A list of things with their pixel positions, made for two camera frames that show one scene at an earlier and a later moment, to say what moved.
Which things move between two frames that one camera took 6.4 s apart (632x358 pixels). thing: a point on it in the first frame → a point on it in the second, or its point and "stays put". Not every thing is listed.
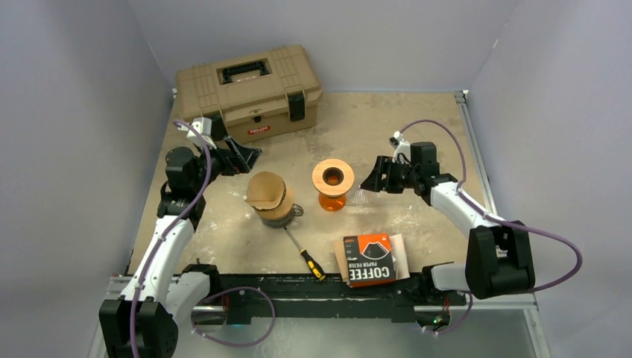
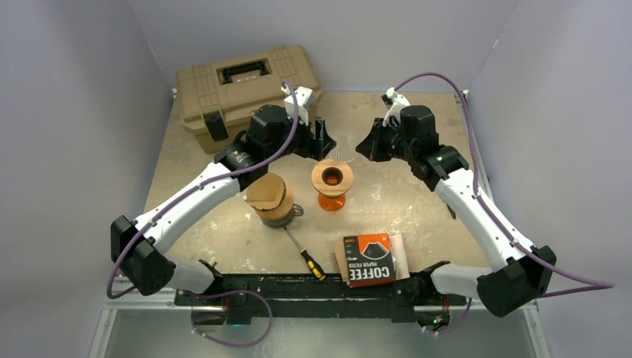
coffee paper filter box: (369, 259) stays put
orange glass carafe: (332, 203) stays put
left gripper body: (226, 165) → (302, 144)
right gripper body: (399, 175) → (388, 143)
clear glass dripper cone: (361, 198) → (347, 133)
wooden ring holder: (333, 177) stays put
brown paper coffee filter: (265, 190) stays put
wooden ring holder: (282, 210) stays put
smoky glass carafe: (282, 222) stays put
